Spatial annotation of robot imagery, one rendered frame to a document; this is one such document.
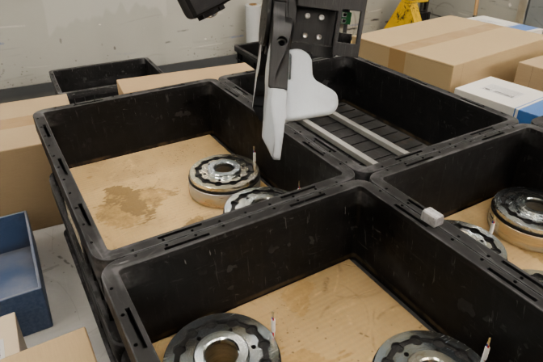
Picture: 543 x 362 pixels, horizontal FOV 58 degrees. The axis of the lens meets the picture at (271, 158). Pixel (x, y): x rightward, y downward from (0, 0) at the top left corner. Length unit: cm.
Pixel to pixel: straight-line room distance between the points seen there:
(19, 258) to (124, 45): 288
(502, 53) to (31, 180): 101
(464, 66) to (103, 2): 280
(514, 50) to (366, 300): 87
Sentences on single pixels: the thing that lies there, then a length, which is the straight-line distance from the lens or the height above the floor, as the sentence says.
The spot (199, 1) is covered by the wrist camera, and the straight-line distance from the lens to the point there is 42.
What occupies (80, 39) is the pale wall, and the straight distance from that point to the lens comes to 360.
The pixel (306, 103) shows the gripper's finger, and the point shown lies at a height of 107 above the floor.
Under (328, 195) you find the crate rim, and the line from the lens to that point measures 53.
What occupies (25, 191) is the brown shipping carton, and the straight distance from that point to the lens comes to 91.
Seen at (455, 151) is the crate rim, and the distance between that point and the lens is 65.
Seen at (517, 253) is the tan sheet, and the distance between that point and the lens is 67.
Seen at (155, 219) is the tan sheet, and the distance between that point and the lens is 68.
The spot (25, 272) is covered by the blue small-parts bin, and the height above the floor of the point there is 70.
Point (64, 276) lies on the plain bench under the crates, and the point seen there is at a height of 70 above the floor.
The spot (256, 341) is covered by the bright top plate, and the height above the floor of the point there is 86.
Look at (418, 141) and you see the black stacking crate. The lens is 90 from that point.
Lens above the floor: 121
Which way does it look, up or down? 29 degrees down
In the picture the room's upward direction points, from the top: straight up
